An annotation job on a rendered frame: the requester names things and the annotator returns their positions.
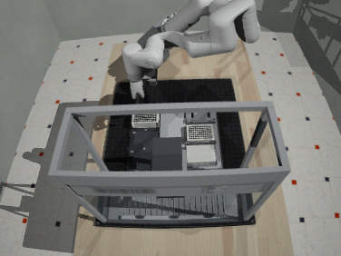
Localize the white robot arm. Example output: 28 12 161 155
122 0 260 86

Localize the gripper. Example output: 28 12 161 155
129 78 146 104

